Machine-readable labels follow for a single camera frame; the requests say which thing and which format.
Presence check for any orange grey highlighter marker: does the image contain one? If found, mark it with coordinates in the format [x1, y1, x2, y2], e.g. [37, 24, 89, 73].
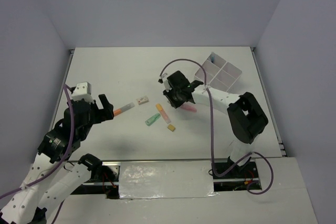
[113, 102, 135, 116]

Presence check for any yellow pink highlighter marker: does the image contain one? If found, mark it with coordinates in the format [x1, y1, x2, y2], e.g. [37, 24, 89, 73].
[155, 103, 171, 124]

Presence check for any yellow eraser block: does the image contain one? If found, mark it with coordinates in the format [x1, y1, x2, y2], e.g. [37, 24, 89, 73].
[167, 124, 175, 132]

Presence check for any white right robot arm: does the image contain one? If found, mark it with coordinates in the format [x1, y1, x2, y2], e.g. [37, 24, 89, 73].
[158, 71, 268, 177]

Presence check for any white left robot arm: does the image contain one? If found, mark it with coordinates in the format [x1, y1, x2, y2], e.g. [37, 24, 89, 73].
[1, 94, 114, 223]

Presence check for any pink correction tape dispenser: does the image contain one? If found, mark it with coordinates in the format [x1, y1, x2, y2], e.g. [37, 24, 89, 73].
[181, 104, 197, 113]

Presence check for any white staples box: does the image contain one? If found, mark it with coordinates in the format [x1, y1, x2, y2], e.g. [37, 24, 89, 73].
[136, 95, 149, 105]

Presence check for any white left storage container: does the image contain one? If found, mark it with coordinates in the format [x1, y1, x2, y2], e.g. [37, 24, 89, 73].
[194, 52, 227, 85]

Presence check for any white storage container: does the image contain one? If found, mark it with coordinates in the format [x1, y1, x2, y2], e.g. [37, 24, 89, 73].
[209, 62, 243, 92]
[194, 52, 227, 85]

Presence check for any white right storage container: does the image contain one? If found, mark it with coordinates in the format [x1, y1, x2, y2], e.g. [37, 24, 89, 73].
[209, 62, 243, 92]

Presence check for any silver foil covered panel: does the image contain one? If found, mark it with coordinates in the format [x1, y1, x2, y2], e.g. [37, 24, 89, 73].
[119, 161, 216, 199]

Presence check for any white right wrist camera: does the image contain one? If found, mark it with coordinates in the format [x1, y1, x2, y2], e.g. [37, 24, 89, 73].
[158, 72, 171, 91]

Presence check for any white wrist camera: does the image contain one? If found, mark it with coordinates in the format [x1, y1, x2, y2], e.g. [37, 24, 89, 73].
[158, 72, 171, 91]
[71, 82, 93, 103]

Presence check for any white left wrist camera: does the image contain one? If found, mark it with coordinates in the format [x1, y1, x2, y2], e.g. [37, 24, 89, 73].
[71, 82, 93, 103]

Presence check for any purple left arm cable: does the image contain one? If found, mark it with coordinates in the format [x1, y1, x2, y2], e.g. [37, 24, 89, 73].
[0, 83, 79, 224]

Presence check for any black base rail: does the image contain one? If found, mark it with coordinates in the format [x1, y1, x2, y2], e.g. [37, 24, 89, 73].
[73, 160, 261, 200]

